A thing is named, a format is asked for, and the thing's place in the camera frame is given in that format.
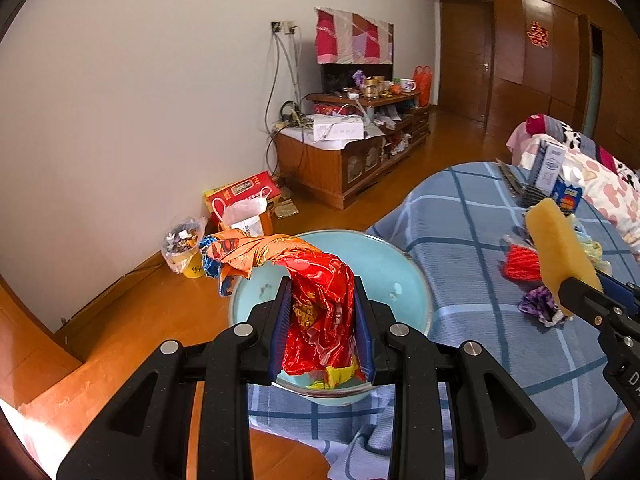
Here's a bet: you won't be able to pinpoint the wooden television cabinet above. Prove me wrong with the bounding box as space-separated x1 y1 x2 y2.
274 91 432 210

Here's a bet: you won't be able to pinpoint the red mesh bag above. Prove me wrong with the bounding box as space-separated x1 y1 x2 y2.
502 244 543 282

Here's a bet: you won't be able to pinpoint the hanging cables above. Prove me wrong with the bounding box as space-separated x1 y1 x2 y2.
265 32 303 181

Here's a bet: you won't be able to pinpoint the red patchwork cloth cover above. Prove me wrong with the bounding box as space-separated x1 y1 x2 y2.
314 7 393 65

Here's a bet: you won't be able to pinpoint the plastic bag of scraps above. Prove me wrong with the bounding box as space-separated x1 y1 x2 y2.
161 216 207 275

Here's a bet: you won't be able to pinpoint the white milk carton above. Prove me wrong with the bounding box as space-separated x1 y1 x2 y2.
531 140 567 193

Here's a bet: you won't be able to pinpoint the purple foil wrapper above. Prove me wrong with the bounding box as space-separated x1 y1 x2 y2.
517 286 571 327

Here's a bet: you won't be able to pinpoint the blue plaid tablecloth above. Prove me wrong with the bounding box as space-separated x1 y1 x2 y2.
247 161 640 480

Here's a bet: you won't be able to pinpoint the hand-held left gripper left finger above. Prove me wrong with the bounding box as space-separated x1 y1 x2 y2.
56 276 293 480

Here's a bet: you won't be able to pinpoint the red paper wall decoration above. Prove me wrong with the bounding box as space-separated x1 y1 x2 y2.
526 21 550 48

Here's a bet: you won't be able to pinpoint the black television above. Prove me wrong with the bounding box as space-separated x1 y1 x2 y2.
321 62 395 95

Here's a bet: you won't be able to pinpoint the white cardboard box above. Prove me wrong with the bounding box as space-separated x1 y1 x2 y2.
311 115 365 142

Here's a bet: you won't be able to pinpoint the wooden door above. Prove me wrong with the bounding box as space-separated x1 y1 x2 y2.
435 0 496 126

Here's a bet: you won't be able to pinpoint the orange carrier bag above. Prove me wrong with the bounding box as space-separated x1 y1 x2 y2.
412 65 433 107

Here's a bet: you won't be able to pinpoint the orange foil wrapper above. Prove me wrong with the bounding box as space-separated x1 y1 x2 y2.
200 230 323 297

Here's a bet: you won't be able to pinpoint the wooden wardrobe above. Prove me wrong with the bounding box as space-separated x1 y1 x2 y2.
420 0 640 171

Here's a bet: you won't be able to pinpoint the black plastic tray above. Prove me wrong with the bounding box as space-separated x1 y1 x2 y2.
517 185 548 208

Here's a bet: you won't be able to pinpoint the red gift box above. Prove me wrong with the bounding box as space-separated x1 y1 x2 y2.
202 171 283 233

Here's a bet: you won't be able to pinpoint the red foil wrapper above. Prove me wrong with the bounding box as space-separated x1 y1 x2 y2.
272 252 357 376

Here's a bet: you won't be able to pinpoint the yellow sponge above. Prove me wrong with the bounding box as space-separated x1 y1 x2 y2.
524 197 604 318

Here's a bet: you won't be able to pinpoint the cow print blanket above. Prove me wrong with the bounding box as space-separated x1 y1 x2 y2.
525 114 640 186

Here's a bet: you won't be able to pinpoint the light blue cartoon bucket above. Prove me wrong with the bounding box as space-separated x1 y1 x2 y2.
227 230 433 407

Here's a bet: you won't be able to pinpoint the pink heart blanket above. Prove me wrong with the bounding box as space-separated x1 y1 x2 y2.
505 132 640 261

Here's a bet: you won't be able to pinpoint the dark flat packet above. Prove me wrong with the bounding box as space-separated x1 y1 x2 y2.
495 157 526 193

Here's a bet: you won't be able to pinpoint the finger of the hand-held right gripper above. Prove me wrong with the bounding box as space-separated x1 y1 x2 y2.
557 275 627 332
597 270 640 312

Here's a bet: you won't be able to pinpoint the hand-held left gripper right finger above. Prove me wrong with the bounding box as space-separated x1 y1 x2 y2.
352 276 585 480

